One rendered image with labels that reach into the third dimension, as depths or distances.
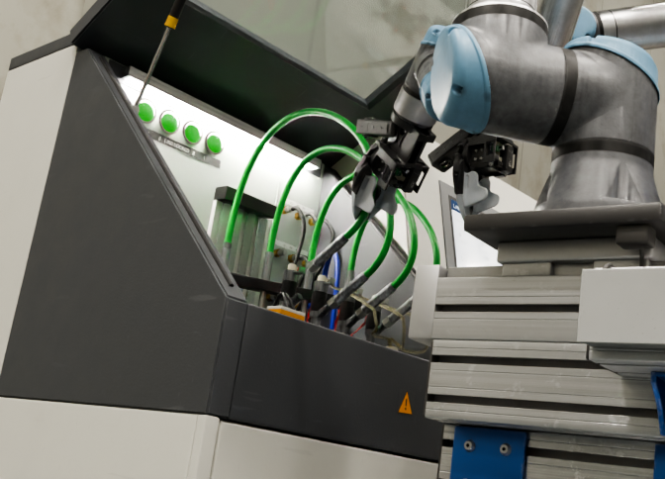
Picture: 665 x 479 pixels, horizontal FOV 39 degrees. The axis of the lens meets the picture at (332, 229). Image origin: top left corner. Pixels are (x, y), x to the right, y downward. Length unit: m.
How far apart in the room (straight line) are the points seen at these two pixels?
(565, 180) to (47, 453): 0.91
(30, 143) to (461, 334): 1.09
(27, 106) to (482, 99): 1.14
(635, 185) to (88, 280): 0.89
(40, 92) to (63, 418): 0.71
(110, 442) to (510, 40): 0.79
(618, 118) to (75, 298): 0.92
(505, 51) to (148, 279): 0.65
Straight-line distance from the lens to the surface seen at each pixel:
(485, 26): 1.10
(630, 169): 1.08
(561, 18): 1.40
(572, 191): 1.06
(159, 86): 1.90
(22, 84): 2.04
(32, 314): 1.70
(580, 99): 1.10
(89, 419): 1.48
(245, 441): 1.31
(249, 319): 1.30
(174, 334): 1.35
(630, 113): 1.11
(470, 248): 2.22
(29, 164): 1.88
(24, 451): 1.62
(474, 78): 1.06
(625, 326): 0.87
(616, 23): 1.64
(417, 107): 1.51
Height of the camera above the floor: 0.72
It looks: 15 degrees up
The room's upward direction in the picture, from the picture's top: 8 degrees clockwise
